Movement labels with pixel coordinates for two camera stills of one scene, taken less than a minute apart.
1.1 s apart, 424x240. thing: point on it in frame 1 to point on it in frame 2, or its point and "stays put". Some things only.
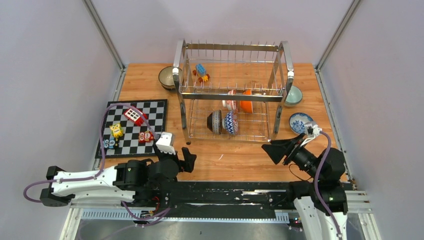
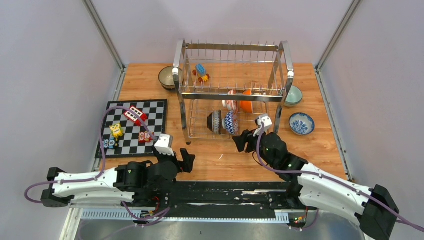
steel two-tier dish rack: x=232 y=90 stays put
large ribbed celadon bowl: x=294 y=97 stays put
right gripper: x=277 y=148 to x=246 y=136
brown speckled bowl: x=166 y=77 stays put
